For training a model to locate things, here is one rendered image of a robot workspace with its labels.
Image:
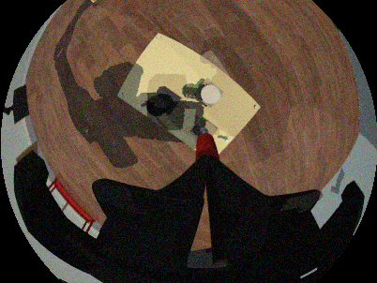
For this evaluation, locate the pale yellow rectangular board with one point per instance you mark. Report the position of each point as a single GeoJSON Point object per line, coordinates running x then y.
{"type": "Point", "coordinates": [188, 96]}

